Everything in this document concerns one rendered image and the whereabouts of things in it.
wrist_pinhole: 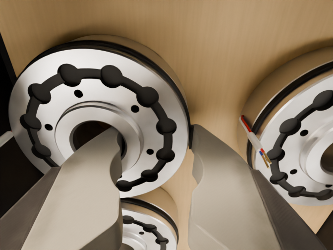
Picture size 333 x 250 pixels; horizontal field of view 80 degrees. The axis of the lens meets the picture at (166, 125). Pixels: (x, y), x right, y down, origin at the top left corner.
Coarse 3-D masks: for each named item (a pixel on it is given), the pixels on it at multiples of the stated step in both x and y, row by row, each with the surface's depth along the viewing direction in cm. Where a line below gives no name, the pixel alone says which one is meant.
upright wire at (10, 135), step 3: (6, 132) 12; (9, 132) 12; (3, 135) 11; (6, 135) 11; (9, 135) 12; (12, 135) 12; (0, 138) 11; (3, 138) 11; (6, 138) 11; (9, 138) 12; (0, 141) 11; (3, 141) 11; (6, 141) 11; (0, 144) 11
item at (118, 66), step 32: (32, 64) 9; (64, 64) 10; (96, 64) 9; (128, 64) 9; (32, 96) 10; (64, 96) 10; (96, 96) 10; (128, 96) 10; (160, 96) 10; (32, 128) 11; (160, 128) 11; (32, 160) 12; (64, 160) 12; (160, 160) 13; (128, 192) 14
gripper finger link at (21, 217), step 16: (48, 176) 8; (32, 192) 7; (48, 192) 7; (16, 208) 7; (32, 208) 7; (0, 224) 6; (16, 224) 6; (32, 224) 6; (0, 240) 6; (16, 240) 6
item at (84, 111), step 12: (72, 108) 10; (84, 108) 10; (96, 108) 10; (108, 108) 10; (120, 108) 10; (60, 120) 10; (72, 120) 10; (84, 120) 10; (96, 120) 10; (108, 120) 10; (120, 120) 10; (132, 120) 11; (60, 132) 11; (72, 132) 11; (120, 132) 11; (132, 132) 11; (60, 144) 11; (72, 144) 11; (132, 144) 11; (132, 156) 11
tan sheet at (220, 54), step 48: (0, 0) 11; (48, 0) 11; (96, 0) 11; (144, 0) 11; (192, 0) 11; (240, 0) 11; (288, 0) 11; (48, 48) 12; (192, 48) 12; (240, 48) 12; (288, 48) 12; (192, 96) 13; (240, 96) 13
